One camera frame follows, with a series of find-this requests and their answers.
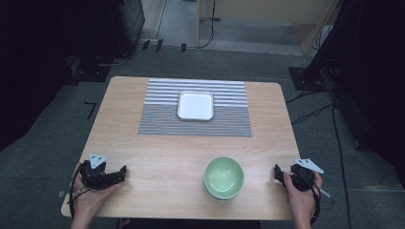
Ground hand-held gripper cable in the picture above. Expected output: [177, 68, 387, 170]
[297, 171, 322, 227]
[68, 161, 94, 221]

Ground person's right hand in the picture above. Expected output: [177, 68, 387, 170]
[282, 171, 324, 219]

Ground light wooden cabinet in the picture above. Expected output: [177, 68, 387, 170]
[196, 0, 346, 55]

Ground person's left hand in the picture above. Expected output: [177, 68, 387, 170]
[71, 161, 124, 220]

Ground black hanging cable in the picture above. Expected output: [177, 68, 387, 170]
[196, 0, 217, 50]

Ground left hand-held gripper cable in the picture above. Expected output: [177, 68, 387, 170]
[68, 161, 94, 221]

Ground white square plate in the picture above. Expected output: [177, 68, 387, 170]
[177, 90, 215, 122]

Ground black floor cable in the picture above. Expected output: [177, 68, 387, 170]
[285, 90, 336, 126]
[331, 100, 352, 229]

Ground green bowl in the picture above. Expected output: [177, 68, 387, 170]
[203, 156, 245, 198]
[204, 187, 242, 202]

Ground dark cabinet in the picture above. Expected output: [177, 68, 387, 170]
[71, 0, 146, 59]

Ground grey striped placemat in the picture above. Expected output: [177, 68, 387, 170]
[137, 77, 253, 138]

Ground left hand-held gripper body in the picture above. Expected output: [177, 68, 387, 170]
[78, 153, 111, 192]

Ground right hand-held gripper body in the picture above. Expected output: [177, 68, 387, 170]
[288, 157, 325, 193]

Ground right hand-held gripper cable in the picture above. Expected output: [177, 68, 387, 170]
[297, 171, 322, 227]

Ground black stand base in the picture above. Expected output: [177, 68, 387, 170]
[288, 66, 321, 93]
[70, 62, 112, 83]

